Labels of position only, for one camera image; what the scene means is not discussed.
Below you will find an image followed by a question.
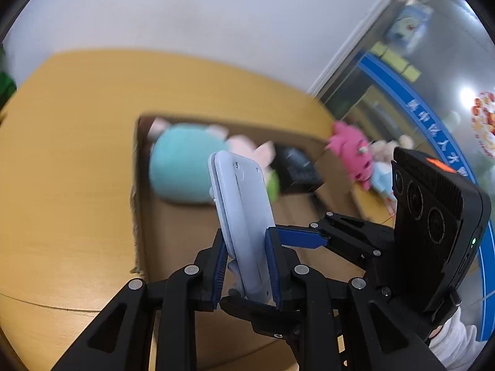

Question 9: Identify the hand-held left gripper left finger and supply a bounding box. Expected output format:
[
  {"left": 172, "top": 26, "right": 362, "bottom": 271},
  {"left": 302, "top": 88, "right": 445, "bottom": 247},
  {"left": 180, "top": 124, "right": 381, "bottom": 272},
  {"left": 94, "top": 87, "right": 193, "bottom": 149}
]
[{"left": 52, "top": 229, "right": 229, "bottom": 371}]

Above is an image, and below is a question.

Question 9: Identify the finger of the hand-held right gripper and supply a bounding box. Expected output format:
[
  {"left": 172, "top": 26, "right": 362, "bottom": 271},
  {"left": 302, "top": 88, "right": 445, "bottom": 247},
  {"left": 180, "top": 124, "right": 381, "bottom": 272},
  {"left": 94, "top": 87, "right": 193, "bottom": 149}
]
[
  {"left": 220, "top": 296, "right": 304, "bottom": 340},
  {"left": 276, "top": 212, "right": 395, "bottom": 269}
]

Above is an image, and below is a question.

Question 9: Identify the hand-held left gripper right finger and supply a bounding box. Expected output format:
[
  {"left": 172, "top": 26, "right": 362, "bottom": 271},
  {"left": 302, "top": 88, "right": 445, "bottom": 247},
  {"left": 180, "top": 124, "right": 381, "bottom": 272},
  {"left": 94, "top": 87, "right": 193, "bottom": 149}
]
[{"left": 265, "top": 227, "right": 445, "bottom": 371}]

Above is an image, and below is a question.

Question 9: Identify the pale blue folding stand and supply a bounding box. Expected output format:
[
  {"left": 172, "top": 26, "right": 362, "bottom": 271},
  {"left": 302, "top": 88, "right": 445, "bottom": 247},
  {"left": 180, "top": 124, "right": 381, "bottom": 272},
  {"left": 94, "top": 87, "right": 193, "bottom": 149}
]
[{"left": 208, "top": 150, "right": 276, "bottom": 304}]

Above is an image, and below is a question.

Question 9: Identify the brown cardboard box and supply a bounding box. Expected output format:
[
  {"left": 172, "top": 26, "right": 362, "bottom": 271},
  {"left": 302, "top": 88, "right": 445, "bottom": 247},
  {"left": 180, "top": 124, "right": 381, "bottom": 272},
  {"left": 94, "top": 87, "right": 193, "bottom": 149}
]
[{"left": 129, "top": 113, "right": 395, "bottom": 371}]

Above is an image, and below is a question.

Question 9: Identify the person's right forearm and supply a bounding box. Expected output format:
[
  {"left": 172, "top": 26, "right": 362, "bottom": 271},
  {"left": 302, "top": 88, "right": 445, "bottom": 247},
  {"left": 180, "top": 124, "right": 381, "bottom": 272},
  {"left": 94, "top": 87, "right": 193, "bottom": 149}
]
[{"left": 425, "top": 307, "right": 480, "bottom": 369}]

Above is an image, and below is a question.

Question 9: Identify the small green toy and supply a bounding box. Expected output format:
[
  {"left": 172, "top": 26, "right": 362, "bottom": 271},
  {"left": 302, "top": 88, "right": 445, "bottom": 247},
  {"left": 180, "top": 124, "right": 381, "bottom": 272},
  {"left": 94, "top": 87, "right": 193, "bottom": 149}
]
[{"left": 267, "top": 170, "right": 280, "bottom": 202}]

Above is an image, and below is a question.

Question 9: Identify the beige and blue plush toy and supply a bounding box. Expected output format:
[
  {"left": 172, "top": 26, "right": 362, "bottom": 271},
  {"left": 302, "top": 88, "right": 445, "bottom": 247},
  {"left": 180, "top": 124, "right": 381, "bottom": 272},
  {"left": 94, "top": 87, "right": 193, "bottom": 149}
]
[{"left": 369, "top": 135, "right": 399, "bottom": 203}]

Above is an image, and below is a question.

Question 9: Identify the black rectangular box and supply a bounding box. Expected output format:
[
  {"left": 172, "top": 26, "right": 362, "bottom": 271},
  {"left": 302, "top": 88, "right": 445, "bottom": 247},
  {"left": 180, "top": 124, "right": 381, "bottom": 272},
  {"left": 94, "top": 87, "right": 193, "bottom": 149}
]
[{"left": 273, "top": 144, "right": 325, "bottom": 194}]

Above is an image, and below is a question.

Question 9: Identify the bright pink plush toy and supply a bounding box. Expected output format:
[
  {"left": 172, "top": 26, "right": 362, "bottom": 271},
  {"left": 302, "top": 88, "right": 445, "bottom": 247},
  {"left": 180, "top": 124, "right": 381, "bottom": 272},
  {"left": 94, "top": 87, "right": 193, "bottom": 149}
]
[{"left": 328, "top": 121, "right": 375, "bottom": 191}]

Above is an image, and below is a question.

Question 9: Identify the teal and pink plush toy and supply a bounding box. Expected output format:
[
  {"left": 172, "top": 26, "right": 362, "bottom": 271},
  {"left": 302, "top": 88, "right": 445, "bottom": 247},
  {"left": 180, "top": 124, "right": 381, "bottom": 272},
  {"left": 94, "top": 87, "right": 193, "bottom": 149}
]
[{"left": 148, "top": 118, "right": 277, "bottom": 205}]

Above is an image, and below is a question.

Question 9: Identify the round red window sticker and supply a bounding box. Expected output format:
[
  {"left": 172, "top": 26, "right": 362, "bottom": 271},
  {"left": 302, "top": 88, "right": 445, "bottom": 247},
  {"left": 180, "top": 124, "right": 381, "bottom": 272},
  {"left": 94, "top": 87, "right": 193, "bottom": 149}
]
[{"left": 470, "top": 91, "right": 495, "bottom": 138}]

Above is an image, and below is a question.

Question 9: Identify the glass partition with blue stripe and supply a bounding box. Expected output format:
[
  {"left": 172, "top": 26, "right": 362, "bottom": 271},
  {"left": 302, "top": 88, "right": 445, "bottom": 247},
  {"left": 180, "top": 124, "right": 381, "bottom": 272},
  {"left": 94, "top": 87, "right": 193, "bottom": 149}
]
[{"left": 309, "top": 0, "right": 495, "bottom": 341}]

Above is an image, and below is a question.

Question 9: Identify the cartoon window sticker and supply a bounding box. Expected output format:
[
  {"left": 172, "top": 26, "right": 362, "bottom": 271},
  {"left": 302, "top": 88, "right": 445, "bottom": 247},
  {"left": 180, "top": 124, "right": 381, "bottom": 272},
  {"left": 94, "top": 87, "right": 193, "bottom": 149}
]
[{"left": 387, "top": 2, "right": 434, "bottom": 45}]

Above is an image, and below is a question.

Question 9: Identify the green cloth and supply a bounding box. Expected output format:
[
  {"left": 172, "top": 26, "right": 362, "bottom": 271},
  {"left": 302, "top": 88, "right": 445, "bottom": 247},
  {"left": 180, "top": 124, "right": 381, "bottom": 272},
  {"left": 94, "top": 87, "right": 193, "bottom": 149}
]
[{"left": 0, "top": 42, "right": 18, "bottom": 105}]

